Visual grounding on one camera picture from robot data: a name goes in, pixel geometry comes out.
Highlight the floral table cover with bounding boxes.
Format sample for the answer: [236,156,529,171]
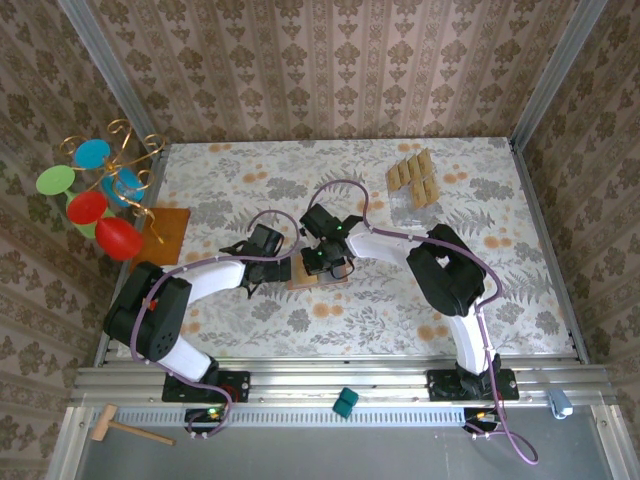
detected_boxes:
[115,137,577,359]

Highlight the orange wooden board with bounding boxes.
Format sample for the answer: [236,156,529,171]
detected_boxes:
[128,206,192,277]

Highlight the teal box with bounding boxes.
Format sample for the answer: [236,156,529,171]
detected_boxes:
[333,386,359,419]

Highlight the red plastic glass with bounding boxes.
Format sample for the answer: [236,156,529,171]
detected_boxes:
[94,216,145,263]
[66,190,110,225]

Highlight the small circuit board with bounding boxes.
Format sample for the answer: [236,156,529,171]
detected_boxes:
[463,407,504,434]
[184,406,227,434]

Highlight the blue plastic glass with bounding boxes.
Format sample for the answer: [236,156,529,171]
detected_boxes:
[100,166,147,208]
[73,138,113,172]

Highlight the grey metal tray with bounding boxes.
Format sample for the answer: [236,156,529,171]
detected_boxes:
[47,405,632,480]

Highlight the wooden mallet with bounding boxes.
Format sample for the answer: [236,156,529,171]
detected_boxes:
[89,404,177,447]

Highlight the green plastic glass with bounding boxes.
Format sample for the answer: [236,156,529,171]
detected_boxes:
[35,164,104,240]

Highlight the white blue clip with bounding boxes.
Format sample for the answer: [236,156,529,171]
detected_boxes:
[547,388,575,420]

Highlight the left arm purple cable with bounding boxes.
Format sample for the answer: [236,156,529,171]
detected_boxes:
[128,208,303,442]

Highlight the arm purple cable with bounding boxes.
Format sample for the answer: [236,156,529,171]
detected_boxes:
[128,208,303,442]
[307,179,540,466]

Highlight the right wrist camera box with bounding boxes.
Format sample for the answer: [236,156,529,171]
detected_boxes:
[299,204,337,239]

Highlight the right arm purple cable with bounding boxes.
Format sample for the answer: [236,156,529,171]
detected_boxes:
[307,179,540,466]

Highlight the aluminium rail frame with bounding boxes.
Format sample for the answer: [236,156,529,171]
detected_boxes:
[69,355,615,409]

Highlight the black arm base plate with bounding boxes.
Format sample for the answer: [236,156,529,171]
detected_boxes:
[426,368,521,402]
[162,370,252,403]

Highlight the slotted cable duct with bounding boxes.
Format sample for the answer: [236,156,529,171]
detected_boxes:
[113,404,469,428]

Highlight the gold wire glass rack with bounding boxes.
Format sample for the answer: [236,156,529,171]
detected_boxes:
[58,118,168,247]

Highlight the aluminium corner post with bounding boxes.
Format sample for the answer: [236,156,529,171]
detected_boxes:
[508,0,609,151]
[55,0,169,151]

